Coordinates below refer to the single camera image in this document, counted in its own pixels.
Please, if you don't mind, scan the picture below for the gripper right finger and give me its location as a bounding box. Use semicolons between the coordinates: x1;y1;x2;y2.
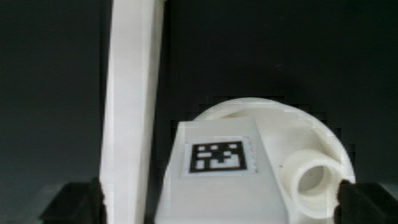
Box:
333;181;398;224

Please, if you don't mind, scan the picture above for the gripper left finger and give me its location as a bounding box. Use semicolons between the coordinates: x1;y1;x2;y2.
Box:
38;178;106;224

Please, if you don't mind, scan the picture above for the white round stool seat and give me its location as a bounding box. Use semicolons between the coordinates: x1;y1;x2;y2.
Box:
195;98;355;224

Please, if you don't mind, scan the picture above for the white stool leg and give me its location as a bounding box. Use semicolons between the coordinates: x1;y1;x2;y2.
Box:
154;118;287;224

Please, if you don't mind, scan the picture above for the white right fence bar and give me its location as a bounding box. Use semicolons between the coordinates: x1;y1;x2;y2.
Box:
99;0;166;224

